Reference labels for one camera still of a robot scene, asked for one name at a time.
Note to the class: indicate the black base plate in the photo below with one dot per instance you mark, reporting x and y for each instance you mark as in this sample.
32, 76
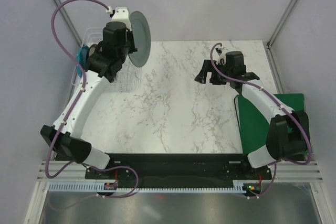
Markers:
119, 160

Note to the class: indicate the white wire dish rack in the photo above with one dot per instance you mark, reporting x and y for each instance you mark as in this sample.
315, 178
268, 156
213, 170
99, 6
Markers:
128, 78

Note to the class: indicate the right cable duct white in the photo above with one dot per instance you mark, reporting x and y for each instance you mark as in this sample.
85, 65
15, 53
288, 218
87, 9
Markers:
250, 185

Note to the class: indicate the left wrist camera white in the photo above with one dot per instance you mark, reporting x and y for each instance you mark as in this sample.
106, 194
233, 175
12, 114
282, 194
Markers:
120, 14

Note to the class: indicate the aluminium rail front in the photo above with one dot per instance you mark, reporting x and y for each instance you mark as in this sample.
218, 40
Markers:
230, 170

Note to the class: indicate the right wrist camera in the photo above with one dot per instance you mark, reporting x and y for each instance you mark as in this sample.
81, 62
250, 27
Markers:
221, 56

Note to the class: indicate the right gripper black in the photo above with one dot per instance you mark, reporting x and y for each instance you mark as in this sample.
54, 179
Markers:
219, 76

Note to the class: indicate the cable duct white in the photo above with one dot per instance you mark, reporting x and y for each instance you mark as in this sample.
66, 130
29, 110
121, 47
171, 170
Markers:
250, 185
97, 187

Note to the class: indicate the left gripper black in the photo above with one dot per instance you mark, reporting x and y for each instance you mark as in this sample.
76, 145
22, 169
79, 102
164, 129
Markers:
130, 42

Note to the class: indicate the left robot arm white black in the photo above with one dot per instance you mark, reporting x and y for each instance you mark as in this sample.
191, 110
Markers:
64, 136

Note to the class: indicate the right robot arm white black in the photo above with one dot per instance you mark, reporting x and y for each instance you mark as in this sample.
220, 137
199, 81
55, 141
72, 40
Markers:
288, 130

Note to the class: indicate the brown rimmed beige plate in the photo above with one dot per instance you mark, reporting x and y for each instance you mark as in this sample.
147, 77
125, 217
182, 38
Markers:
92, 50

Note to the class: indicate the green mat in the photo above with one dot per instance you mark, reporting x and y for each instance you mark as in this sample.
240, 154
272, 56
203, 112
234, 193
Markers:
253, 127

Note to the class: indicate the right aluminium frame post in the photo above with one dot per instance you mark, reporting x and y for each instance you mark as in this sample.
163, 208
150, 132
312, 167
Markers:
288, 10

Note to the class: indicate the pale green ceramic plate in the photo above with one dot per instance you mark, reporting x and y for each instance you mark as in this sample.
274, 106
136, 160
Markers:
142, 39

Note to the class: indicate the blue scalloped plate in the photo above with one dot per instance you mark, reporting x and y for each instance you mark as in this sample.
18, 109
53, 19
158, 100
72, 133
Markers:
81, 57

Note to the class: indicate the left cable duct white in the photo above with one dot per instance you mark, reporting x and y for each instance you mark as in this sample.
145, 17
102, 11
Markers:
97, 187

